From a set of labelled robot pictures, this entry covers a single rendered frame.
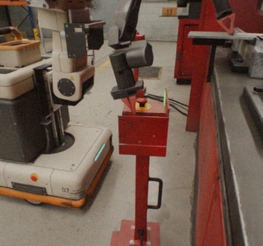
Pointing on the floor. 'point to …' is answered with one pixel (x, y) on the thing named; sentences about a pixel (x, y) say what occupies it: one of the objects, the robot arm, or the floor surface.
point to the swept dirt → (192, 197)
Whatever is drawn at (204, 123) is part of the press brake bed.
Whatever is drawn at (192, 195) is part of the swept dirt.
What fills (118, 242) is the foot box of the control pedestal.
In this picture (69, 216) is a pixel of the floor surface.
